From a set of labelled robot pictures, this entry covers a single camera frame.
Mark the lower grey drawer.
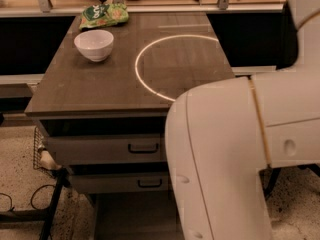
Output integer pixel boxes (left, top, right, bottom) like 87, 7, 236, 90
70, 172, 170, 194

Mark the black metal stand leg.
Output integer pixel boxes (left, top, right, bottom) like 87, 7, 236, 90
0, 169, 70, 240

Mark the wire mesh basket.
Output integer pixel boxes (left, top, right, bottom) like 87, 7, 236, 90
33, 128, 58, 178

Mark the upper grey drawer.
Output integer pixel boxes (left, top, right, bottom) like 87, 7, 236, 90
45, 134, 166, 165

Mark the grey drawer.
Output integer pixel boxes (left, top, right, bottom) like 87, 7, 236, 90
45, 134, 166, 165
70, 172, 170, 194

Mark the black office chair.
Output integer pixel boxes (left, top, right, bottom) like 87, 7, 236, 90
254, 8, 320, 172

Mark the white ceramic bowl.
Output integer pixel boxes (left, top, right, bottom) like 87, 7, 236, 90
74, 29, 114, 62

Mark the grey drawer cabinet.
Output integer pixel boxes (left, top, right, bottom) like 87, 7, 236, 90
24, 11, 236, 240

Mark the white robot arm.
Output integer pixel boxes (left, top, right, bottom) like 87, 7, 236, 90
165, 0, 320, 240

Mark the black floor cable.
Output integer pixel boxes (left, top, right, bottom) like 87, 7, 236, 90
0, 183, 57, 212

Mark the green chip bag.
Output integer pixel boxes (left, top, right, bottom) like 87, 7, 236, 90
79, 3, 129, 30

